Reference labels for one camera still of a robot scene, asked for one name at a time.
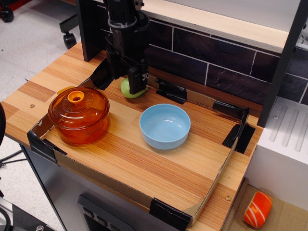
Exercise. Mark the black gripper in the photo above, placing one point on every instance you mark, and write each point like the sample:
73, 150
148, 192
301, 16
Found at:
126, 47

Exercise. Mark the green toy pear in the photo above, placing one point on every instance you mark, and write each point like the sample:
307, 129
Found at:
125, 89

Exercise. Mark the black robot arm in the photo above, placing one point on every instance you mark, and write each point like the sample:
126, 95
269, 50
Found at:
124, 6

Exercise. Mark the light blue bowl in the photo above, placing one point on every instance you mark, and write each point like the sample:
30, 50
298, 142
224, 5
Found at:
164, 126

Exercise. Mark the orange pot lid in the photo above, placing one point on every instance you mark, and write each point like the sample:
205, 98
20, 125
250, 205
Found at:
78, 108

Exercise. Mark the orange transparent pot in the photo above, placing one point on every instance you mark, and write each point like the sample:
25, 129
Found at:
85, 135

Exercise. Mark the black office chair base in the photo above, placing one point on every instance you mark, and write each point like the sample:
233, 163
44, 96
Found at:
65, 27

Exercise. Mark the cardboard fence with black tape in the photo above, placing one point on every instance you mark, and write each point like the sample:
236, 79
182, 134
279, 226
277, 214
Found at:
122, 173

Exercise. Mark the light wooden shelf board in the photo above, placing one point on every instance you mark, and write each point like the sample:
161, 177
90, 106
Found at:
218, 25

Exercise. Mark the black oven control panel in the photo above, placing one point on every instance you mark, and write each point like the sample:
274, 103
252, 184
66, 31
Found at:
99, 219

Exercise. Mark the white sink drainboard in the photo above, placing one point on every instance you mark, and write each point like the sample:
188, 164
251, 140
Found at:
279, 165

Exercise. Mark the orange salmon sushi toy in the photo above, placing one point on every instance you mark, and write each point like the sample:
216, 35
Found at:
258, 210

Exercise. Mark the black left shelf post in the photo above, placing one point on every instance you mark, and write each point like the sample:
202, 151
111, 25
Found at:
92, 18

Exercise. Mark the dark grey right post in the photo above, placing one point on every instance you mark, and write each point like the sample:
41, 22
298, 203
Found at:
283, 64

